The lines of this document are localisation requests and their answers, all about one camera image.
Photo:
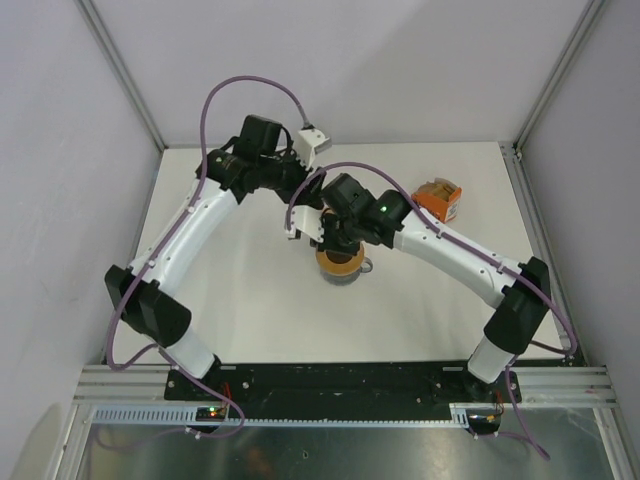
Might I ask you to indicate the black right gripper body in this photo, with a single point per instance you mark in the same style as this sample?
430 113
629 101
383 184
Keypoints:
341 234

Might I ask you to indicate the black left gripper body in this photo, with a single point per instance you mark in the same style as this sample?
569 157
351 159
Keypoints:
278 173

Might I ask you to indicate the grey glass coffee server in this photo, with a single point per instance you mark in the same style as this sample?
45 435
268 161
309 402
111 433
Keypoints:
343 280

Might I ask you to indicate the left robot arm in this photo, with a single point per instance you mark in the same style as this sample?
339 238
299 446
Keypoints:
143 293

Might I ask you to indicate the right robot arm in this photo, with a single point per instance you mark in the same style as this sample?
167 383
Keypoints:
518 292

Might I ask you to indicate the brown paper coffee filters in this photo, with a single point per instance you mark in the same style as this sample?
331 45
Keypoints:
439 188

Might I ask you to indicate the orange coffee filter box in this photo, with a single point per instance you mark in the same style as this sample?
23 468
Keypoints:
444 210

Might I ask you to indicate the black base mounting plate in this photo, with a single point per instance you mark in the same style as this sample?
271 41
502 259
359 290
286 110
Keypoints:
389 389

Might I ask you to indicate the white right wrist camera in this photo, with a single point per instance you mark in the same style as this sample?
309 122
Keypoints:
307 221

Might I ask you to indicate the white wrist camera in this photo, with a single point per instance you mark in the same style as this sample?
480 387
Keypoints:
307 221
308 144

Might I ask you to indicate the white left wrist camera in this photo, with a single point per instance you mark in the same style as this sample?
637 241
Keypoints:
308 144

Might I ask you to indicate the left aluminium frame post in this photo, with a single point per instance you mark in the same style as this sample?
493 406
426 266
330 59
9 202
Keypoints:
106 44

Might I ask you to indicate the aluminium frame post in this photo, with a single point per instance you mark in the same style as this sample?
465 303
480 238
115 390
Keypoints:
106 44
577 40

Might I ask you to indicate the grey slotted cable duct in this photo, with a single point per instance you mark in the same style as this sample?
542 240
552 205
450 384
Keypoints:
210 416

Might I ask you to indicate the right aluminium frame post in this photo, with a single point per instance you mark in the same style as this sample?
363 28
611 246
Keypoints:
577 40

